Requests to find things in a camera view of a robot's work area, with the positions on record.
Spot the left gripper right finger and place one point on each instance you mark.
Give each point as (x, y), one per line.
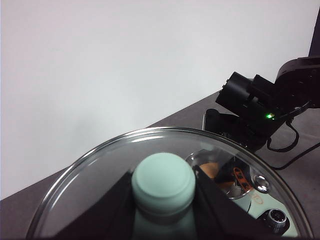
(220, 215)

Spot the glass lid with green knob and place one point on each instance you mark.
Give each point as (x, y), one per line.
(162, 182)

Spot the dark grey door frame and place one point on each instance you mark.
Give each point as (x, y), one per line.
(315, 25)

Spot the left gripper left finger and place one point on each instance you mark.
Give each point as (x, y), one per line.
(105, 217)

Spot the mint green breakfast machine base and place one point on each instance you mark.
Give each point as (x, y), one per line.
(255, 210)

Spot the silver control knob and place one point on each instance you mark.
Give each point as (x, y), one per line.
(276, 220)

